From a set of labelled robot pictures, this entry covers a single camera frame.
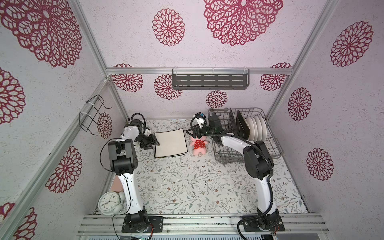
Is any grey wall shelf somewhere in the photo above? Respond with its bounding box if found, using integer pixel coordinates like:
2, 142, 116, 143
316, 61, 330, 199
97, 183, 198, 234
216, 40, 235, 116
171, 69, 250, 90

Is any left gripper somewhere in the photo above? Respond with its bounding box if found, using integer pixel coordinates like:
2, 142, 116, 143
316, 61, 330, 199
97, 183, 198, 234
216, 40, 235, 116
135, 133, 160, 150

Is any black wire wall hook rack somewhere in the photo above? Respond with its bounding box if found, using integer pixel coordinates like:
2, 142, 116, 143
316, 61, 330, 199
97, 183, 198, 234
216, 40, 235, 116
78, 95, 111, 136

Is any white square plate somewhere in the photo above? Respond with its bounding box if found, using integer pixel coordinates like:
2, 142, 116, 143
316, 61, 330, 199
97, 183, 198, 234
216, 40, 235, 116
155, 129, 188, 156
154, 152, 187, 158

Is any white alarm clock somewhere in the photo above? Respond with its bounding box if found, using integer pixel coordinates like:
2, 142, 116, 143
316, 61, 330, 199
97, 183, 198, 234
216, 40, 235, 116
98, 191, 126, 216

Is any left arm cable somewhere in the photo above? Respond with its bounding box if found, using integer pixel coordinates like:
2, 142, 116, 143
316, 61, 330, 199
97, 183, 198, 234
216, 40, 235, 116
130, 112, 147, 128

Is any pink plush pig toy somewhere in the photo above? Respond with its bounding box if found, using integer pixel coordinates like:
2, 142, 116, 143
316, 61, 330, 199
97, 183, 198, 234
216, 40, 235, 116
190, 136, 209, 156

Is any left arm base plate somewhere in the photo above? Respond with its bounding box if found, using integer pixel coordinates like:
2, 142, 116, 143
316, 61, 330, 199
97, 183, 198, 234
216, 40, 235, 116
122, 215, 164, 234

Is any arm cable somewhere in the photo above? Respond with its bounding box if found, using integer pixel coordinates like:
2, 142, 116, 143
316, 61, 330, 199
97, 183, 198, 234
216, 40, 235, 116
130, 112, 147, 128
190, 115, 275, 223

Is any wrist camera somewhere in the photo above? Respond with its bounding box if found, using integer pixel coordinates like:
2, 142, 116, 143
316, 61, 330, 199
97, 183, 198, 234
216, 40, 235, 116
195, 112, 207, 129
144, 127, 152, 137

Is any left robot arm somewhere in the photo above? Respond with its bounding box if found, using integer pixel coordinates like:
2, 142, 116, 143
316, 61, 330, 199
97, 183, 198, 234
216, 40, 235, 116
106, 119, 159, 228

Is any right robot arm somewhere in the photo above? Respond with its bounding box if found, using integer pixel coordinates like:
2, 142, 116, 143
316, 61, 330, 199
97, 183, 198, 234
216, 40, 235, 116
190, 113, 279, 218

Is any aluminium mounting rail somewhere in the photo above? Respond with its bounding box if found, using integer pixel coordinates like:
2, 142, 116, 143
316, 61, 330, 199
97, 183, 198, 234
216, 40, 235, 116
76, 214, 330, 237

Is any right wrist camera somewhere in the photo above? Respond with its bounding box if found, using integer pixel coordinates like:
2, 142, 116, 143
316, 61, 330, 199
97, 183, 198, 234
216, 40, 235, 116
195, 112, 207, 129

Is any grey wire dish rack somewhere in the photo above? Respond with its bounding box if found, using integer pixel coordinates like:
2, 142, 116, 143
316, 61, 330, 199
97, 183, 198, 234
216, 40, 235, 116
209, 108, 283, 159

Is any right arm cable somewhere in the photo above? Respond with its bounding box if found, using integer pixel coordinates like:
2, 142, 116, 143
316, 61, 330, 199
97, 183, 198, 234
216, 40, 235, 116
190, 115, 275, 223

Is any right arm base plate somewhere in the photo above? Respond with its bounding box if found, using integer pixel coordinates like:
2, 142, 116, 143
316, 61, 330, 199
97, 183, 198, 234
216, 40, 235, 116
243, 216, 286, 232

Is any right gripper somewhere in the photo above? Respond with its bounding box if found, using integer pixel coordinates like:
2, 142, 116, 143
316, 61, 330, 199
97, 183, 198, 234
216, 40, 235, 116
186, 123, 215, 140

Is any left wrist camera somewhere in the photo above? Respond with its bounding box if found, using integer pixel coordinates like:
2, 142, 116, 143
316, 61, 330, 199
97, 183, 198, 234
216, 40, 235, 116
144, 127, 152, 137

